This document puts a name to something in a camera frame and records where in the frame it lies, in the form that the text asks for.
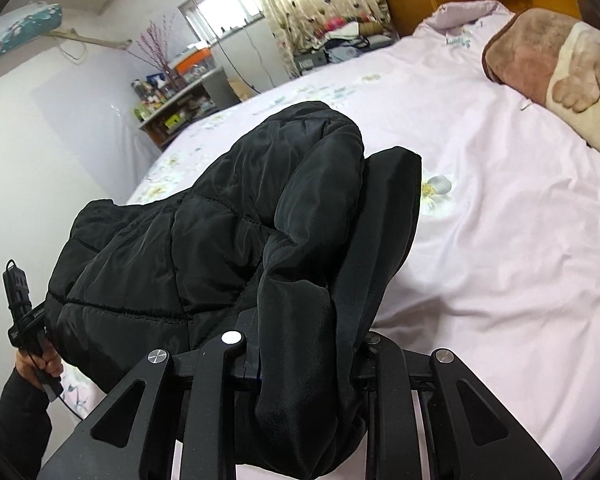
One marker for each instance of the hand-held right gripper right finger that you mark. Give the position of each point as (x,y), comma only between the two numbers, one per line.
(385,360)

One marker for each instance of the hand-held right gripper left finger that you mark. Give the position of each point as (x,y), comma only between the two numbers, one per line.
(245,355)

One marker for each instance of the black hooded puffer jacket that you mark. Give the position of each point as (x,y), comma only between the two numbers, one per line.
(230,210)

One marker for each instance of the person's left forearm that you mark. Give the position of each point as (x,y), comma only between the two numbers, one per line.
(15,425)

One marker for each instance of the pile of clothes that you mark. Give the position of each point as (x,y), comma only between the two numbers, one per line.
(340,40)

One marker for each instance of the person's left hand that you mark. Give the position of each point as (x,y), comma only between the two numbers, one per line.
(52,362)

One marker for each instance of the pink floral bed sheet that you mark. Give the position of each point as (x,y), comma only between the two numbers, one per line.
(480,210)

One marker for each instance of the cluttered storage shelf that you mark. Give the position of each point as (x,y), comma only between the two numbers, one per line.
(180,110)

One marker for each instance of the cardboard box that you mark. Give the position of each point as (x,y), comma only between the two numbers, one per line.
(240,87)

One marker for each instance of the floral covered air conditioner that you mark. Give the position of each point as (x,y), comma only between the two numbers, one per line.
(15,32)

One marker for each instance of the orange lidded box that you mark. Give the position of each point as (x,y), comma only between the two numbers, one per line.
(195,62)

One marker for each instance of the purple twig decoration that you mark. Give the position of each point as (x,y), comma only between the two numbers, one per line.
(155,50)

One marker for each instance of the brown plush blanket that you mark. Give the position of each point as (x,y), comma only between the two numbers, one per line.
(520,55)

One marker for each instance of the cream paw print blanket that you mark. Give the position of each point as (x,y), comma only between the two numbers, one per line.
(590,85)

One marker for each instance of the window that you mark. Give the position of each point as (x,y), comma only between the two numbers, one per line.
(220,7)

